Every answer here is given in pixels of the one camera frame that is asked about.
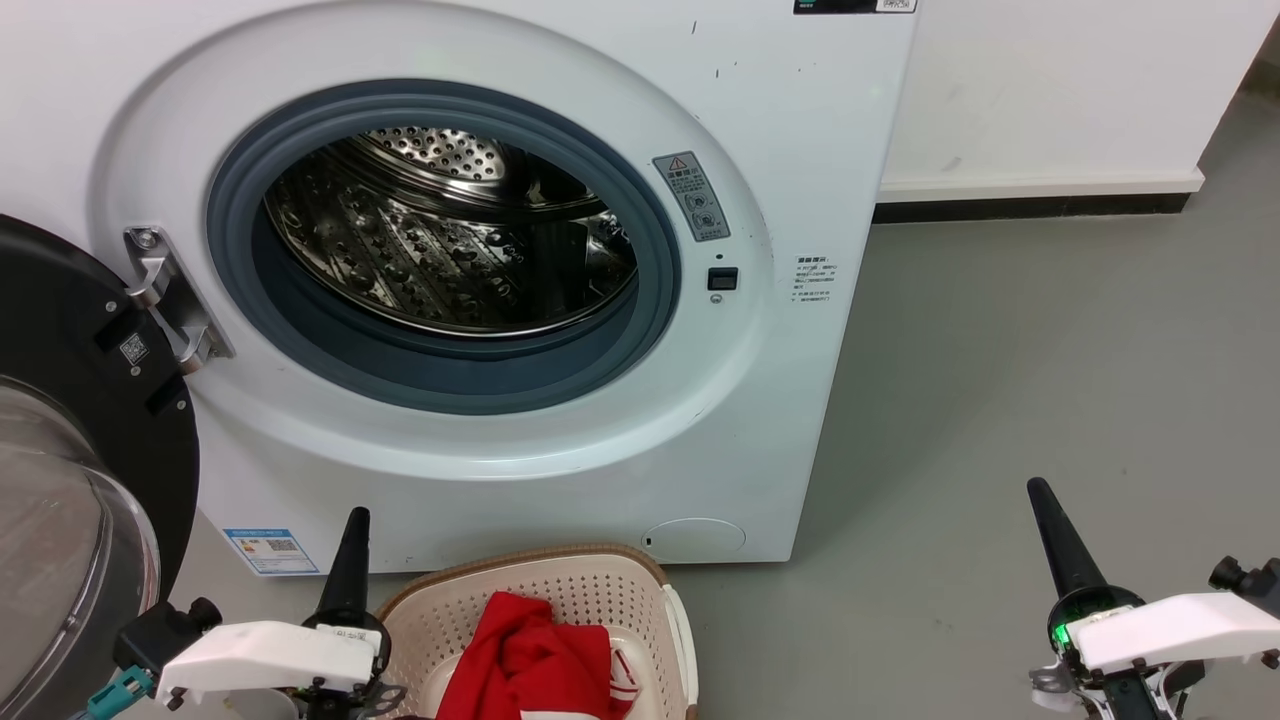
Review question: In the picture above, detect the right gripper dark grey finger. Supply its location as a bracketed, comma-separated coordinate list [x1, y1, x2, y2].
[1027, 477, 1109, 605]

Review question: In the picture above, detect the right gripper body dark grey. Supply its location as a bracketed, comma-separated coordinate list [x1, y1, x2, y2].
[1030, 587, 1201, 720]

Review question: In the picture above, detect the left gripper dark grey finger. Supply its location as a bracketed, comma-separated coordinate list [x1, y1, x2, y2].
[317, 506, 372, 617]

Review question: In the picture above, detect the left gripper body dark grey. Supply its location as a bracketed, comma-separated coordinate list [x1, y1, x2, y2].
[300, 610, 406, 720]

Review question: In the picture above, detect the red garment with white print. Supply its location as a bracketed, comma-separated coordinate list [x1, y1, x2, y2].
[436, 591, 641, 720]

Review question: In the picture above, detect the beige perforated laundry basket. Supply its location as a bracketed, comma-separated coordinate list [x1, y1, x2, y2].
[375, 544, 698, 720]

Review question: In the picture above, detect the silver metal door hinge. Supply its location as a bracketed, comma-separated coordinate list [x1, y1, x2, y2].
[124, 227, 236, 376]

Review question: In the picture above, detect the steel washer drum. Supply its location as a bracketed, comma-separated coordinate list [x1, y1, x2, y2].
[262, 125, 641, 339]

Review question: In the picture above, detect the black washer door with glass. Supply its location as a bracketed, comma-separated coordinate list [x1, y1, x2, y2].
[0, 213, 201, 720]

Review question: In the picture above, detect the blue energy sticker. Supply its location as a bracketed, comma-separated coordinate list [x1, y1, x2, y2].
[223, 528, 321, 576]

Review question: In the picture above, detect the white front-load washing machine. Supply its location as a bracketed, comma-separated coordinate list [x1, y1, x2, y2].
[0, 0, 919, 576]

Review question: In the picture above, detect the round white filter cover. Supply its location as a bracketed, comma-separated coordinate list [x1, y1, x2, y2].
[641, 517, 747, 563]

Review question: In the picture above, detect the white baseboard with black strip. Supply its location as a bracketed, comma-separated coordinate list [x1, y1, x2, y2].
[872, 168, 1206, 224]

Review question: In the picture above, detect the grey rubber door gasket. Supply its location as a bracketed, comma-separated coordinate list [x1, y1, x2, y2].
[205, 78, 683, 416]

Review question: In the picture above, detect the grey warning sticker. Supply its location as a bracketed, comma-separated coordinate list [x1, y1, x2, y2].
[653, 152, 731, 243]

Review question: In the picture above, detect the teal cable connector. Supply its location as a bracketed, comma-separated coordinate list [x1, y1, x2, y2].
[83, 665, 157, 720]

